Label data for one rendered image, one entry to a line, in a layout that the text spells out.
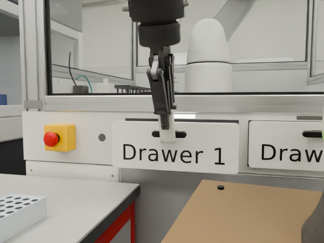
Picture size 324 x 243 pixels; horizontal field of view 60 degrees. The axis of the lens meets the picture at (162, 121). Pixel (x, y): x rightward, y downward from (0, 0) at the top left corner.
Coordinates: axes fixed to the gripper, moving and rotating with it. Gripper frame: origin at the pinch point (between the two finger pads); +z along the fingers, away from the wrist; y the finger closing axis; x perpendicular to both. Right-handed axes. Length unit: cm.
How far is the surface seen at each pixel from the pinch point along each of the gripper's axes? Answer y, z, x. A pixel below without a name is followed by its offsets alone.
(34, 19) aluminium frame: -23, -21, -42
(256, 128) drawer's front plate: -11.6, 5.6, 18.5
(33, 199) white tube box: 15.9, 8.1, -22.4
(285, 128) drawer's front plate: -11.6, 5.5, 24.8
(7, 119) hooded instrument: -41, 18, -80
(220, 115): -14.2, 3.5, 10.2
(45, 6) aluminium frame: -26, -25, -39
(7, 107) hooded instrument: -43, 13, -80
